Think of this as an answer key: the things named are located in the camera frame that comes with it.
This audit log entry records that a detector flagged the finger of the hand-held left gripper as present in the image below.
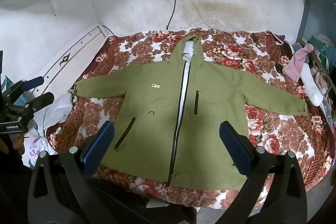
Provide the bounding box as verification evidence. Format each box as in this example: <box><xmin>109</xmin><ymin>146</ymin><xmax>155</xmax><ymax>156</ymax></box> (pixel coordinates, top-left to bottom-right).
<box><xmin>5</xmin><ymin>76</ymin><xmax>45</xmax><ymax>94</ymax></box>
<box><xmin>9</xmin><ymin>92</ymin><xmax>55</xmax><ymax>119</ymax></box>

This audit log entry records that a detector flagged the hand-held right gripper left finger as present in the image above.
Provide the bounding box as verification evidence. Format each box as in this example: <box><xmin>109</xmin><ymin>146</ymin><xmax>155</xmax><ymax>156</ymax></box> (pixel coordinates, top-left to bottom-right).
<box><xmin>28</xmin><ymin>121</ymin><xmax>116</xmax><ymax>224</ymax></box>

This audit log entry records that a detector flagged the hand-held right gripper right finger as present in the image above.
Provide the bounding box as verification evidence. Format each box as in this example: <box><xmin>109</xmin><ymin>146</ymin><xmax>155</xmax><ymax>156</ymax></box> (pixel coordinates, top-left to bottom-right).
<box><xmin>219</xmin><ymin>121</ymin><xmax>308</xmax><ymax>224</ymax></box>

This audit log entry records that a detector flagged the green hooded jacket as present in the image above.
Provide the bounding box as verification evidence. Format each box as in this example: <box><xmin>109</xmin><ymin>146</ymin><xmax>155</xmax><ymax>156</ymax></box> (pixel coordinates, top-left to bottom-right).
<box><xmin>74</xmin><ymin>35</ymin><xmax>308</xmax><ymax>191</ymax></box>

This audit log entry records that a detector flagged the person's left hand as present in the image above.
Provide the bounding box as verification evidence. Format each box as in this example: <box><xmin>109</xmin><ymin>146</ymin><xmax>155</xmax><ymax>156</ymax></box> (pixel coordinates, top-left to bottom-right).
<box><xmin>0</xmin><ymin>132</ymin><xmax>26</xmax><ymax>156</ymax></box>

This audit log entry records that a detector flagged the white crumpled cloth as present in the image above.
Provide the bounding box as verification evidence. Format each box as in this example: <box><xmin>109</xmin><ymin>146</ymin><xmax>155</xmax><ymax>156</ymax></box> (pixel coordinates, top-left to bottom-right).
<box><xmin>34</xmin><ymin>94</ymin><xmax>77</xmax><ymax>133</ymax></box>

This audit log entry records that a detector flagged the white pink printed bag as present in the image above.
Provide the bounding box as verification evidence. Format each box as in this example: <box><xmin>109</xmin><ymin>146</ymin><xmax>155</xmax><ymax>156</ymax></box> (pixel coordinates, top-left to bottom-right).
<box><xmin>28</xmin><ymin>135</ymin><xmax>58</xmax><ymax>165</ymax></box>

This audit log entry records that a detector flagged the floral blanket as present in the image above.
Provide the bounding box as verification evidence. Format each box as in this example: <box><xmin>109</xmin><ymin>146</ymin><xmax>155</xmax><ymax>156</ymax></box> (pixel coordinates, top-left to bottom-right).
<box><xmin>45</xmin><ymin>28</ymin><xmax>336</xmax><ymax>210</ymax></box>

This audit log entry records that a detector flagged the white wooden bed board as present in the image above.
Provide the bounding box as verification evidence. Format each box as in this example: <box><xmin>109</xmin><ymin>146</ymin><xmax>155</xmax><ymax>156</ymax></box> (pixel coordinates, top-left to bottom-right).
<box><xmin>34</xmin><ymin>24</ymin><xmax>109</xmax><ymax>101</ymax></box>

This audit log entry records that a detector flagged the white sock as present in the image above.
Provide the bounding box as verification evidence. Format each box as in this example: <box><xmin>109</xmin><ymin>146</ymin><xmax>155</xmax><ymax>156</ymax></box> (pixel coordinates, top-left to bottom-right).
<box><xmin>300</xmin><ymin>66</ymin><xmax>323</xmax><ymax>107</ymax></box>

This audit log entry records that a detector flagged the pink cloth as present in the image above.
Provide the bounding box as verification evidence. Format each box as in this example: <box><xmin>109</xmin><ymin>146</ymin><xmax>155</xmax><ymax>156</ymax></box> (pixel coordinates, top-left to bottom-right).
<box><xmin>282</xmin><ymin>44</ymin><xmax>315</xmax><ymax>83</ymax></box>

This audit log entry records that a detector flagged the green cloth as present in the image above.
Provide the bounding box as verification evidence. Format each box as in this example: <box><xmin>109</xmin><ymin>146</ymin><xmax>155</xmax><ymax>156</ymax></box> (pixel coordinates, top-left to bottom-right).
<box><xmin>309</xmin><ymin>34</ymin><xmax>329</xmax><ymax>57</ymax></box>

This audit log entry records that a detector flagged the white cable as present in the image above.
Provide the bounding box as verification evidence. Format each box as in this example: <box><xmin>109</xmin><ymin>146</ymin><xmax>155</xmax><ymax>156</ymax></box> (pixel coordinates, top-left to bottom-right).
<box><xmin>190</xmin><ymin>0</ymin><xmax>256</xmax><ymax>49</ymax></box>

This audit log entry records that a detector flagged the black power cable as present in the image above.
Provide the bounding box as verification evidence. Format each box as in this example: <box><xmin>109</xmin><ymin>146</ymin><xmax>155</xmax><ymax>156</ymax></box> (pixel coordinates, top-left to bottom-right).
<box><xmin>165</xmin><ymin>0</ymin><xmax>177</xmax><ymax>31</ymax></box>

